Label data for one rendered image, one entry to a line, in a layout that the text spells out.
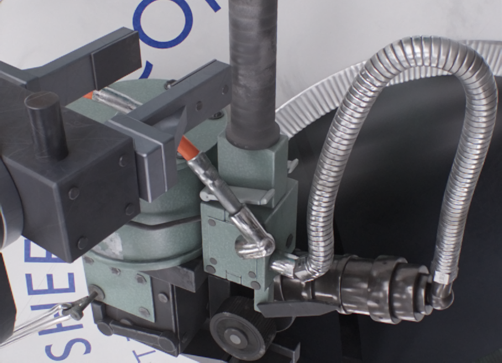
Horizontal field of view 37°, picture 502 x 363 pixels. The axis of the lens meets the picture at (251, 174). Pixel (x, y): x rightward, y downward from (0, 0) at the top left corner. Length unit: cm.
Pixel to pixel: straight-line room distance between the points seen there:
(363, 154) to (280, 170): 100
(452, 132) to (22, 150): 114
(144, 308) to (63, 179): 38
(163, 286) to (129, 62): 25
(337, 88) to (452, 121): 71
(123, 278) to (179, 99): 32
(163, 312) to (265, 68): 27
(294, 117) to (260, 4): 27
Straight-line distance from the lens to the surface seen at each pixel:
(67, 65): 46
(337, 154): 53
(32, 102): 34
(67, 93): 47
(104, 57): 48
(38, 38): 72
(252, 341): 72
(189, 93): 42
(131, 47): 49
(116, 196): 37
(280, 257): 61
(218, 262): 63
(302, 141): 142
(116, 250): 64
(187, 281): 65
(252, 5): 51
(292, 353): 75
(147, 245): 63
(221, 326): 72
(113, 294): 73
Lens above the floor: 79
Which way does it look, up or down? 8 degrees up
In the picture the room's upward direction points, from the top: 115 degrees counter-clockwise
